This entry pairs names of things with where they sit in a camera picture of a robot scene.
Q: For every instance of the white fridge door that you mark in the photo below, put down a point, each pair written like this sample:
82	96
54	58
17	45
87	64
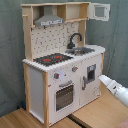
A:
90	70

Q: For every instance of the grey toy sink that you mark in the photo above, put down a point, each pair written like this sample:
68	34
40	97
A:
79	51

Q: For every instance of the wooden toy kitchen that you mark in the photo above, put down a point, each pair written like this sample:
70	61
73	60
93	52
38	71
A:
46	40

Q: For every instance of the black stovetop red burners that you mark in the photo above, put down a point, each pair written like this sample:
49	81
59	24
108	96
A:
52	59

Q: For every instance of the grey range hood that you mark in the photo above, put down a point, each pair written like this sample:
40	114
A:
46	15

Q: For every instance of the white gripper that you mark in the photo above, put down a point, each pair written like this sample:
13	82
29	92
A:
111	85

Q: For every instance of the red stove knob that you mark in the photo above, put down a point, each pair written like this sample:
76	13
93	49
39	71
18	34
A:
56	75
74	69

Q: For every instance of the white oven door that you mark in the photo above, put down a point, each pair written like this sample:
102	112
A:
63	99

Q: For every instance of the black toy faucet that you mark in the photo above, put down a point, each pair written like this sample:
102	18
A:
72	42

